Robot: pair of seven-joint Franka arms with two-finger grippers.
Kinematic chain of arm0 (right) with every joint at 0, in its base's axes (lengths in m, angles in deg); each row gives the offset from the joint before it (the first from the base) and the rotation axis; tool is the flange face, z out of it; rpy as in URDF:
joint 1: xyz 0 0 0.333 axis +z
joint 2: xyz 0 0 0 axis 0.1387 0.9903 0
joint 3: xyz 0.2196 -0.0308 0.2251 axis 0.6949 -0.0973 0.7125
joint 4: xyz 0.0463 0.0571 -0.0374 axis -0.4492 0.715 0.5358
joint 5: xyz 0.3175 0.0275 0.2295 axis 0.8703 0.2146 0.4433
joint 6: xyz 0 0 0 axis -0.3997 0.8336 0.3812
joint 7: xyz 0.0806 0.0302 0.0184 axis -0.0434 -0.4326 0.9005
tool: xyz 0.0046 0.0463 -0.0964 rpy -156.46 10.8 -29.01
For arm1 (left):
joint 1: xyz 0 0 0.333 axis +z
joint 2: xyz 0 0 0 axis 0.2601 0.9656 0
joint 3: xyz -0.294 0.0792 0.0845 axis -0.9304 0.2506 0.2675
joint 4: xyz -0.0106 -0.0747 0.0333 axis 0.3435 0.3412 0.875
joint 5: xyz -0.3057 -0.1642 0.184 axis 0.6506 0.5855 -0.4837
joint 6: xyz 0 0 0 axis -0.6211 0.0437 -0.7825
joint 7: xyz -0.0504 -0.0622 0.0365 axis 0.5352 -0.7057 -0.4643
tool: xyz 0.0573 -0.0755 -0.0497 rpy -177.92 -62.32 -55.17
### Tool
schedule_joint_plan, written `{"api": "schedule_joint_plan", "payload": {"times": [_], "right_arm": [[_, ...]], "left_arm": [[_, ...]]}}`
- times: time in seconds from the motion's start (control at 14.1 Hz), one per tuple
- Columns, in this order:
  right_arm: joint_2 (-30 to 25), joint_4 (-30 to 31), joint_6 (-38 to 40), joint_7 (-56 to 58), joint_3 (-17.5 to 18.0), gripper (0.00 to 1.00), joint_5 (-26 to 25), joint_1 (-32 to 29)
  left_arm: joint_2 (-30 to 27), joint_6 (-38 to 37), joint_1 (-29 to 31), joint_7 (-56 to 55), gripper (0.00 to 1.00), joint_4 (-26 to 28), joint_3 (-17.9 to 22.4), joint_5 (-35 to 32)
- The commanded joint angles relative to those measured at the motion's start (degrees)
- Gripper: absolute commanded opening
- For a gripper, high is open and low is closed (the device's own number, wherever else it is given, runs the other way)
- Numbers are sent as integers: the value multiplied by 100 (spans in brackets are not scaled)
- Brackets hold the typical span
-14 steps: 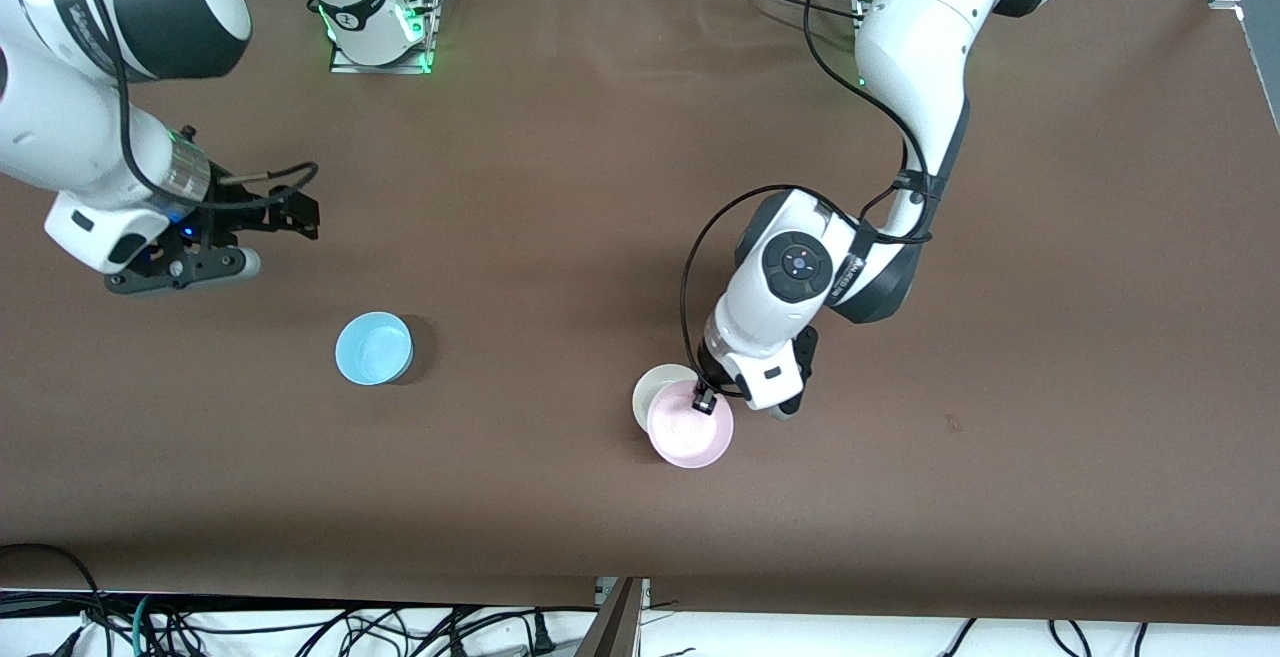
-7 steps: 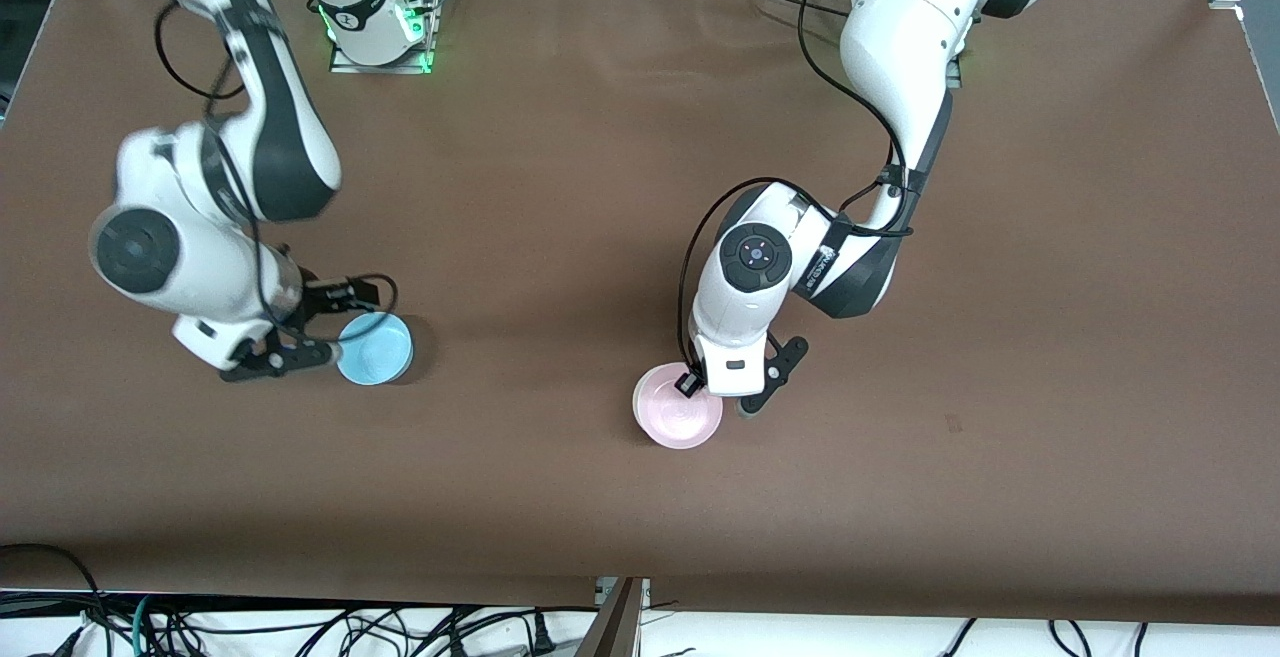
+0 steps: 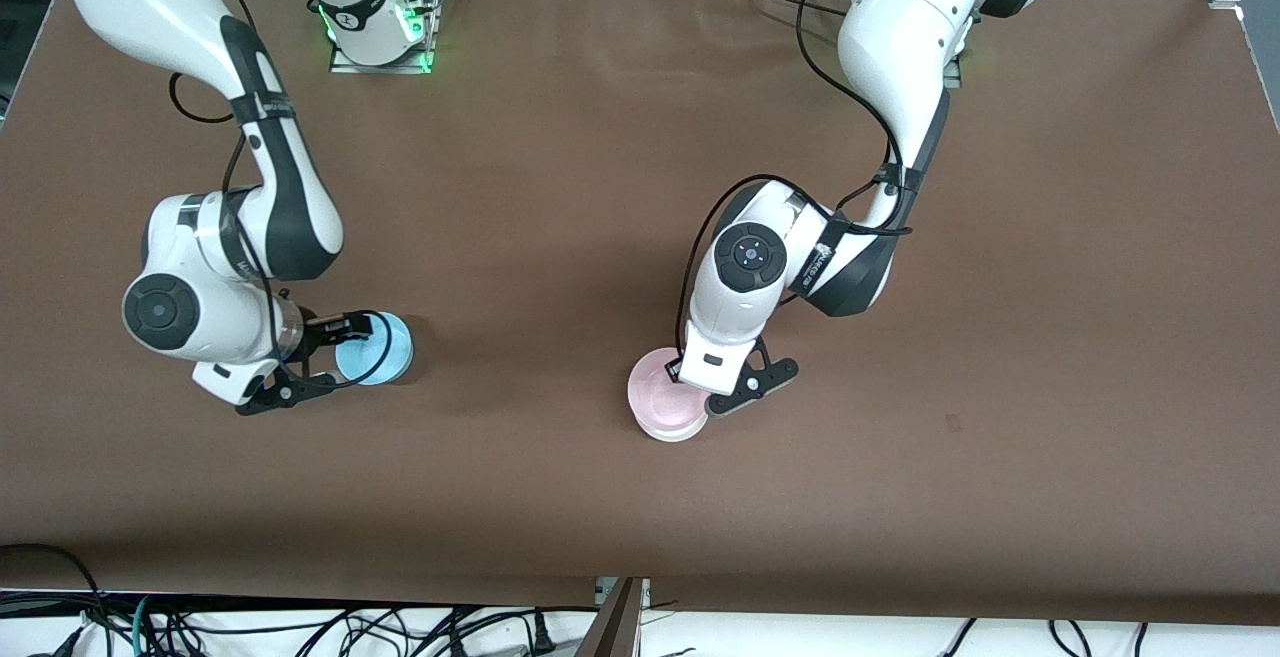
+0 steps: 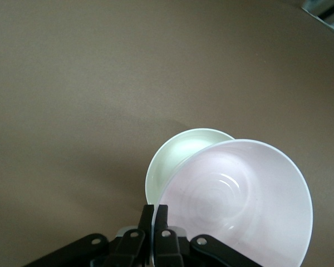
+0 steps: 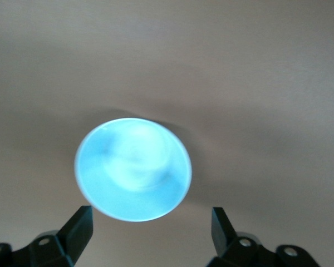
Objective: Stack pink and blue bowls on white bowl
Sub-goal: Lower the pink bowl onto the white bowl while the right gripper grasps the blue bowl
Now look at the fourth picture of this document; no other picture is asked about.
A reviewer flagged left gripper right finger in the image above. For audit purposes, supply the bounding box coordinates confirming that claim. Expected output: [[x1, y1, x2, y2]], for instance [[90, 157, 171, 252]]
[[155, 204, 261, 267]]

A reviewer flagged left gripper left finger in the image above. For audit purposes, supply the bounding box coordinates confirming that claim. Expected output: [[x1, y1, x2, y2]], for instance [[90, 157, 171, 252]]
[[23, 204, 156, 267]]

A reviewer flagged pink plastic bowl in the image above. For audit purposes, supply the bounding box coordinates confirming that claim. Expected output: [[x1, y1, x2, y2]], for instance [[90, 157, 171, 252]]
[[151, 139, 315, 267]]

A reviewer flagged white plastic bowl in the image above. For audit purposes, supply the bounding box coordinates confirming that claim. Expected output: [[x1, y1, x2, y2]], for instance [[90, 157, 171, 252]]
[[144, 127, 237, 207]]

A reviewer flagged brown table cover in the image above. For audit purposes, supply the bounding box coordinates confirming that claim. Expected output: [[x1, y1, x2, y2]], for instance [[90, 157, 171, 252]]
[[0, 0, 334, 267]]

